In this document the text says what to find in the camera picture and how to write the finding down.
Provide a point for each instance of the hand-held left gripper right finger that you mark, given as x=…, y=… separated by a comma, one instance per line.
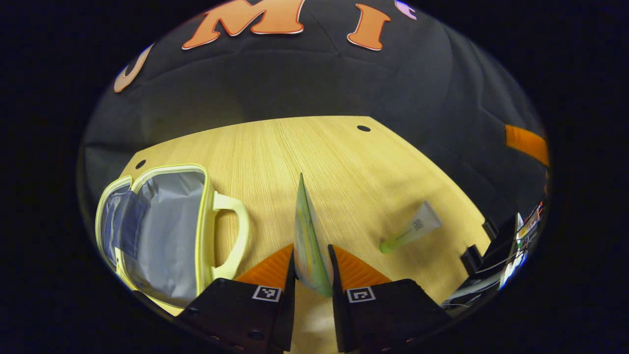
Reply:
x=338, y=305

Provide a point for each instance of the green skin care sachet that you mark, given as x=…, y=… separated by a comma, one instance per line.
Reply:
x=309, y=246

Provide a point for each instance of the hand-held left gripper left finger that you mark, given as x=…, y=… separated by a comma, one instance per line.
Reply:
x=289, y=305

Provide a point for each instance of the pale yellow suitcase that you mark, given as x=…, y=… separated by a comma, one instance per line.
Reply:
x=167, y=236

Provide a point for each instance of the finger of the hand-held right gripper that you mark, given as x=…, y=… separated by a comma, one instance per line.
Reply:
x=528, y=142

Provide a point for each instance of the black table clamp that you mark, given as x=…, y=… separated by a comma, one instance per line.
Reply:
x=490, y=230
x=471, y=259

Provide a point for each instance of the white green-capped cream tube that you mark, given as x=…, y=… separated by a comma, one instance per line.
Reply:
x=420, y=226

